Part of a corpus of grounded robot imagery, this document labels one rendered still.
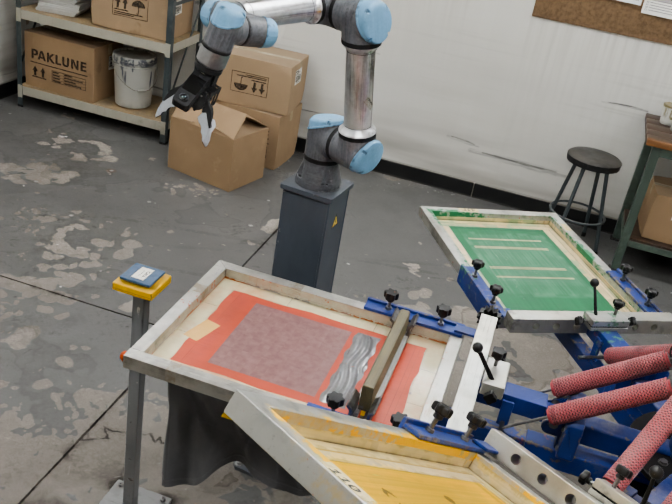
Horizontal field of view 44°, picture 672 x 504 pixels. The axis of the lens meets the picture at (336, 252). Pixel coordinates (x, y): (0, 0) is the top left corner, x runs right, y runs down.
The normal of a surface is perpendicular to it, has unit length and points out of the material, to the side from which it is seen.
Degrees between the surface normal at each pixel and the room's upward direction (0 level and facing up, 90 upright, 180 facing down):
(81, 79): 90
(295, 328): 0
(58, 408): 0
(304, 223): 90
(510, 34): 90
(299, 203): 90
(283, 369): 0
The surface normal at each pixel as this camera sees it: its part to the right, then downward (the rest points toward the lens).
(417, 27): -0.29, 0.40
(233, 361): 0.15, -0.88
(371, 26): 0.70, 0.32
